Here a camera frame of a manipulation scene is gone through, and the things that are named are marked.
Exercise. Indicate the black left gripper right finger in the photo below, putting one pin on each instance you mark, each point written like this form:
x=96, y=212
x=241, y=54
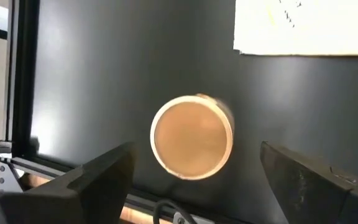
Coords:
x=300, y=186

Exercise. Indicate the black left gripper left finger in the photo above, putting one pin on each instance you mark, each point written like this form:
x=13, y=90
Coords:
x=107, y=186

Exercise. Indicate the brown-lid cylindrical spice jar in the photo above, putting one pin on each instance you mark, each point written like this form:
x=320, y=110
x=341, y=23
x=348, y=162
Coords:
x=191, y=137

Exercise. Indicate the yellow folded cloth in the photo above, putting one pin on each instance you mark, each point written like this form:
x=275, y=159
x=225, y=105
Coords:
x=306, y=28

